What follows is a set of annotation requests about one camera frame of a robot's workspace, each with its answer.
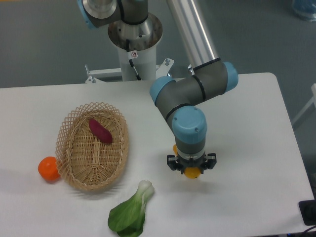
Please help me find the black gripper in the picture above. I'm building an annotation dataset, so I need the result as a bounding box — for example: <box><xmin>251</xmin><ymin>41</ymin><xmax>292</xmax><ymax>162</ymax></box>
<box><xmin>166</xmin><ymin>153</ymin><xmax>217</xmax><ymax>174</ymax></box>

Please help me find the yellow mango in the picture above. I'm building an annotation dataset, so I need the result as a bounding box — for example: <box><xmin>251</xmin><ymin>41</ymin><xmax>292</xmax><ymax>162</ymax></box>
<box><xmin>173</xmin><ymin>144</ymin><xmax>201</xmax><ymax>179</ymax></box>

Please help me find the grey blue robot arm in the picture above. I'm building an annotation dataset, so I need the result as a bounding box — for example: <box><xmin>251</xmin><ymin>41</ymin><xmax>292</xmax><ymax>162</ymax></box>
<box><xmin>78</xmin><ymin>0</ymin><xmax>238</xmax><ymax>177</ymax></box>

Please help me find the green bok choy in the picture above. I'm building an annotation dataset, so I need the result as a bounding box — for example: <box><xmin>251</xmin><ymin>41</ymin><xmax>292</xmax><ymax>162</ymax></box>
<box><xmin>108</xmin><ymin>180</ymin><xmax>155</xmax><ymax>237</ymax></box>

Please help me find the purple sweet potato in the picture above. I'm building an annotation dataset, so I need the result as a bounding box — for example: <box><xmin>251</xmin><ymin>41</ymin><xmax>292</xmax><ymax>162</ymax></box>
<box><xmin>89</xmin><ymin>118</ymin><xmax>113</xmax><ymax>144</ymax></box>

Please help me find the woven wicker basket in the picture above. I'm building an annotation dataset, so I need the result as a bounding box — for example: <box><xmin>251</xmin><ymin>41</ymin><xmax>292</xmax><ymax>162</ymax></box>
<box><xmin>55</xmin><ymin>102</ymin><xmax>129</xmax><ymax>191</ymax></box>

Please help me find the black device at table edge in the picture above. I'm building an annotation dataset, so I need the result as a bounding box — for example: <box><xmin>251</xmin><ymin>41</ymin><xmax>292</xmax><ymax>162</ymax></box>
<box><xmin>298</xmin><ymin>199</ymin><xmax>316</xmax><ymax>226</ymax></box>

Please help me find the orange tangerine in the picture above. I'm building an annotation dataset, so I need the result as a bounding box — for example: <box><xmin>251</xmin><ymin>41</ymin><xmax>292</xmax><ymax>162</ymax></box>
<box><xmin>38</xmin><ymin>157</ymin><xmax>60</xmax><ymax>182</ymax></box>

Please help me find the blue plastic bag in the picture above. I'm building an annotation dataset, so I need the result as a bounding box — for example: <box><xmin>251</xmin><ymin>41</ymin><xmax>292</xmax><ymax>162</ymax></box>
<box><xmin>292</xmin><ymin>0</ymin><xmax>316</xmax><ymax>22</ymax></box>

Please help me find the black pedestal cable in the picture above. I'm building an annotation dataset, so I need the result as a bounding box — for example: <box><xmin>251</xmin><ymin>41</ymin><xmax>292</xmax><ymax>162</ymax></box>
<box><xmin>125</xmin><ymin>39</ymin><xmax>143</xmax><ymax>81</ymax></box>

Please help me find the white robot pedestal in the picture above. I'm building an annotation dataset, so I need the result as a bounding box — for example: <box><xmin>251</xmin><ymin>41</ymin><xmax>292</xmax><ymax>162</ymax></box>
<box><xmin>85</xmin><ymin>13</ymin><xmax>175</xmax><ymax>83</ymax></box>

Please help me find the white frame at right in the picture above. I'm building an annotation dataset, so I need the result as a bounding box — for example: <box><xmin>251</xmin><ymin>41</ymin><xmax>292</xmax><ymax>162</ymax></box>
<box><xmin>291</xmin><ymin>83</ymin><xmax>316</xmax><ymax>129</ymax></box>

